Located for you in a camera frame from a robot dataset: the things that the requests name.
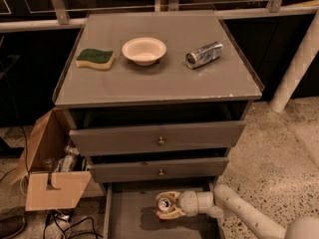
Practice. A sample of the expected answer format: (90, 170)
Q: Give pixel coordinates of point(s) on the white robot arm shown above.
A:
(222, 200)

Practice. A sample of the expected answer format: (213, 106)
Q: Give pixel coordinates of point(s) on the brown cardboard box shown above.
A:
(47, 189)

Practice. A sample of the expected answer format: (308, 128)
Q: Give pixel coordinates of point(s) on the red coke can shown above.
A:
(164, 205)

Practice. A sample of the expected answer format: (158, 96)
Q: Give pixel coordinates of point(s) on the metal window railing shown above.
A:
(34, 15)

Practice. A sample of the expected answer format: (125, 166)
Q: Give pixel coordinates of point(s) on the grey middle drawer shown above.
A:
(155, 170)

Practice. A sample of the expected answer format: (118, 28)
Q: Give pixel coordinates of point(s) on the grey drawer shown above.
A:
(131, 212)
(155, 170)
(156, 138)

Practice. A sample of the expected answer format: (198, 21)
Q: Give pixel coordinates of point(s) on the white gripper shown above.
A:
(187, 203)

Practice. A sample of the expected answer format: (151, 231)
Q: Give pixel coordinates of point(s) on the grey bottom drawer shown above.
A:
(131, 212)

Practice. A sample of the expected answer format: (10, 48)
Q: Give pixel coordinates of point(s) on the grey drawer cabinet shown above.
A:
(166, 92)

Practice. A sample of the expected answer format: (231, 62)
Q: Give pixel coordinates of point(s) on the white diagonal pole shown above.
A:
(304, 56)

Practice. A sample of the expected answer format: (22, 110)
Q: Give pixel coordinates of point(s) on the green yellow sponge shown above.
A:
(95, 59)

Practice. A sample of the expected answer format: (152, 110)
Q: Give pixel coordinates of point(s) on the white paper bowl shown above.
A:
(144, 51)

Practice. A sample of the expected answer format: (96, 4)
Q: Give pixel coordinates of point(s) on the grey top drawer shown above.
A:
(156, 138)

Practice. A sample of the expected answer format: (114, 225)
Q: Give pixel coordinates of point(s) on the plastic bottles in box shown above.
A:
(71, 161)

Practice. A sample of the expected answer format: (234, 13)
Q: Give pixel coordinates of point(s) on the silver blue soda can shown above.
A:
(203, 55)

